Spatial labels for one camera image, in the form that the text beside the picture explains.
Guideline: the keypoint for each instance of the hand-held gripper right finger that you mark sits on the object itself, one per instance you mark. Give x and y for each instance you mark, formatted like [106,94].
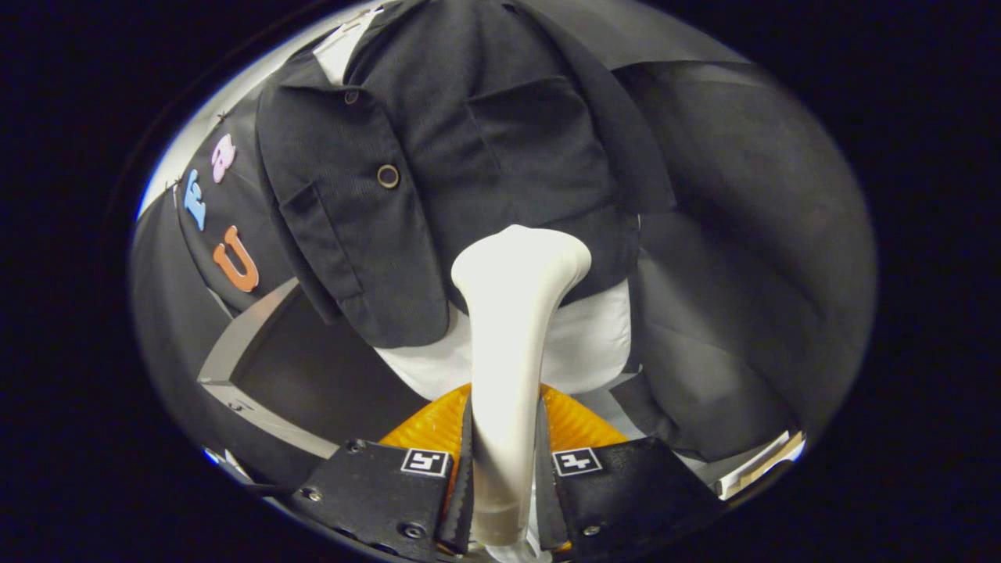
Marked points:
[546,493]

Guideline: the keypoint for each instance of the white shirt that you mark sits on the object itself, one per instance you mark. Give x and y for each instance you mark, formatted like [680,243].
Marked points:
[586,344]

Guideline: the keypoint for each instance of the black jacket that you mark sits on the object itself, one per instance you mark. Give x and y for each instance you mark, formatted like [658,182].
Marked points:
[469,141]

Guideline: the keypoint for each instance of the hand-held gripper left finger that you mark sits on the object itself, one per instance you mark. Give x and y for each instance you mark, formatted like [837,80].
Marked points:
[465,485]

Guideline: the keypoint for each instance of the black backdrop cloth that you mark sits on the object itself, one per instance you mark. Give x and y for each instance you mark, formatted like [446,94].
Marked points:
[743,195]

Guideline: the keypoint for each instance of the white garment steamer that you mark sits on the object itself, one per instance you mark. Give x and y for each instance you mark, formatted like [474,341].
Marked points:
[508,328]

